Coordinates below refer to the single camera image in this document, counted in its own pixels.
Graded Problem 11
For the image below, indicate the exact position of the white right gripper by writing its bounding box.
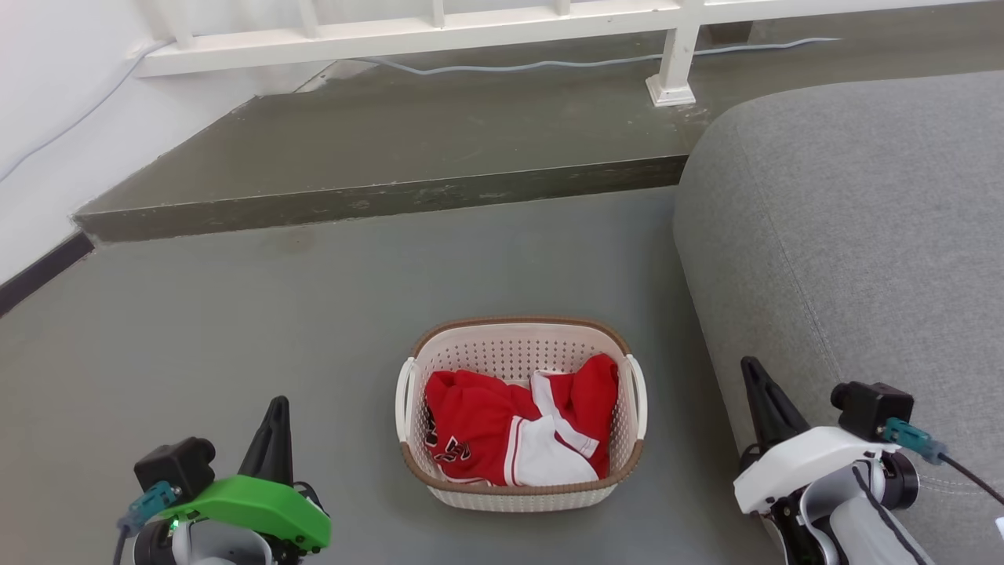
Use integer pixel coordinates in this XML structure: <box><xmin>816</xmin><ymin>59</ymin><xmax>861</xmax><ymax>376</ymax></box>
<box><xmin>733</xmin><ymin>357</ymin><xmax>900</xmax><ymax>516</ymax></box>

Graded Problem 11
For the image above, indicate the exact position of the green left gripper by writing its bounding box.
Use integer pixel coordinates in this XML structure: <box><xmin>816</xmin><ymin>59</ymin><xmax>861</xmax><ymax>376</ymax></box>
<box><xmin>157</xmin><ymin>396</ymin><xmax>332</xmax><ymax>550</ymax></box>

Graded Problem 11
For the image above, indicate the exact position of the white perforated plastic laundry basket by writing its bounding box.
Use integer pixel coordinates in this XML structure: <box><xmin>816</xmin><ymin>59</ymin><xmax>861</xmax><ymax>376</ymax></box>
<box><xmin>395</xmin><ymin>316</ymin><xmax>649</xmax><ymax>513</ymax></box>

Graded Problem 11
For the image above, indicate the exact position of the grey fabric sofa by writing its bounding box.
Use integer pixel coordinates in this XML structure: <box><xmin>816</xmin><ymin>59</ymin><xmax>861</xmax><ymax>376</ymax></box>
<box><xmin>673</xmin><ymin>71</ymin><xmax>1004</xmax><ymax>565</ymax></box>

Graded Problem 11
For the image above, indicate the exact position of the red jersey with black print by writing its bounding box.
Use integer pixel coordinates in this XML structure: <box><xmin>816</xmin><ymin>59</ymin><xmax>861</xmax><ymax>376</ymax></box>
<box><xmin>424</xmin><ymin>370</ymin><xmax>528</xmax><ymax>486</ymax></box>

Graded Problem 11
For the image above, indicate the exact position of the red and white jersey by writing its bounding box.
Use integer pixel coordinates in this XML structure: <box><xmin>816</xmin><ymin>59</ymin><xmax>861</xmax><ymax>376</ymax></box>
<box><xmin>508</xmin><ymin>353</ymin><xmax>620</xmax><ymax>487</ymax></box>

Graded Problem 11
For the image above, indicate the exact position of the black baseboard strip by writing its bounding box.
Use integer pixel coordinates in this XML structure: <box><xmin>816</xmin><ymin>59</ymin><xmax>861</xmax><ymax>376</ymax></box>
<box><xmin>0</xmin><ymin>231</ymin><xmax>95</xmax><ymax>317</ymax></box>

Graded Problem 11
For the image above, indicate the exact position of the raised concrete platform step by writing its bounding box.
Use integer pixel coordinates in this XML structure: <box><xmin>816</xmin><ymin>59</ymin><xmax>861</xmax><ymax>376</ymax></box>
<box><xmin>72</xmin><ymin>16</ymin><xmax>1004</xmax><ymax>243</ymax></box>

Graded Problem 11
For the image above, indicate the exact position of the white wooden railing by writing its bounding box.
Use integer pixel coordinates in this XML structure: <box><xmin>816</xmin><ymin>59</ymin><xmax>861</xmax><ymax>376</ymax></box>
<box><xmin>137</xmin><ymin>0</ymin><xmax>1004</xmax><ymax>108</ymax></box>

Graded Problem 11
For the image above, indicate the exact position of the teal plug left camera cable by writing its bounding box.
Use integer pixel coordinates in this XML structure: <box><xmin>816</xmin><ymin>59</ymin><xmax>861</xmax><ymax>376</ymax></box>
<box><xmin>112</xmin><ymin>481</ymin><xmax>181</xmax><ymax>565</ymax></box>

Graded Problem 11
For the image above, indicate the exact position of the teal plug camera cable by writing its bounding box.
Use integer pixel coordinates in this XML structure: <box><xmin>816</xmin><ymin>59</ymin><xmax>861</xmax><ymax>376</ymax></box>
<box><xmin>112</xmin><ymin>481</ymin><xmax>181</xmax><ymax>565</ymax></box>
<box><xmin>882</xmin><ymin>418</ymin><xmax>1004</xmax><ymax>505</ymax></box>

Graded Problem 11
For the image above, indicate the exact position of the teal plug right camera cable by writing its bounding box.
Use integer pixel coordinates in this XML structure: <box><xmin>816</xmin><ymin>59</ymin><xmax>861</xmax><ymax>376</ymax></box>
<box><xmin>882</xmin><ymin>418</ymin><xmax>1004</xmax><ymax>505</ymax></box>

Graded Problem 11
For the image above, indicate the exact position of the thin white wall cable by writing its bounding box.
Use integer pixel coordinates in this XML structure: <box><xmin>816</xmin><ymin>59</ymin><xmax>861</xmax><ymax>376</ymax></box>
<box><xmin>0</xmin><ymin>39</ymin><xmax>175</xmax><ymax>183</ymax></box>

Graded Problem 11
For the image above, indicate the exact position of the grey cable on platform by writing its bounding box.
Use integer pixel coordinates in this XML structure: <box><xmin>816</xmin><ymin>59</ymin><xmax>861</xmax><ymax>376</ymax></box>
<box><xmin>353</xmin><ymin>37</ymin><xmax>842</xmax><ymax>77</ymax></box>

